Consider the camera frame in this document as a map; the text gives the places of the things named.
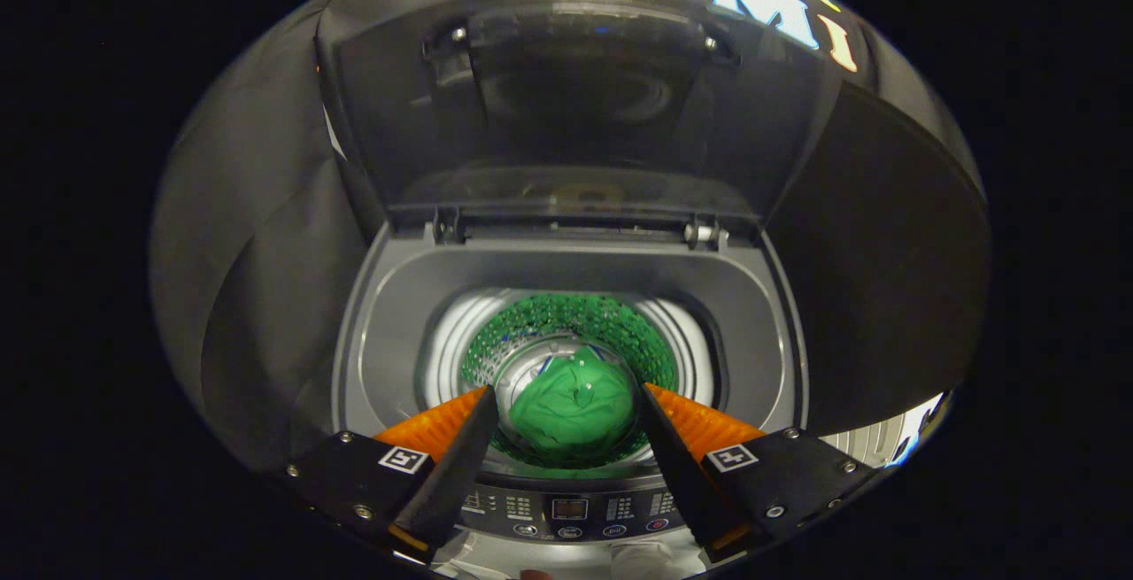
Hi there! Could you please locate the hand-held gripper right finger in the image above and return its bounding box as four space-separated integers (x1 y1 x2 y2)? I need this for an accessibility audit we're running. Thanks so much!
639 383 886 563

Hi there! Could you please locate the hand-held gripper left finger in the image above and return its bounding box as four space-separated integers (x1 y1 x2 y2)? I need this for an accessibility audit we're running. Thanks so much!
283 385 499 565

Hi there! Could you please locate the green polo shirt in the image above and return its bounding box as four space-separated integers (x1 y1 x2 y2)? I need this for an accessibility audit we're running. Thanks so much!
509 357 638 461

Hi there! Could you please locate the dark transparent washing machine lid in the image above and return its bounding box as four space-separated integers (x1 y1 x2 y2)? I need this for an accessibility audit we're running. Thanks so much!
314 0 873 240

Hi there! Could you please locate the black backdrop cloth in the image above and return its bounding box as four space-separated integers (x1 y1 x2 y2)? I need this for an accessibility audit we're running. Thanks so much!
150 0 990 475

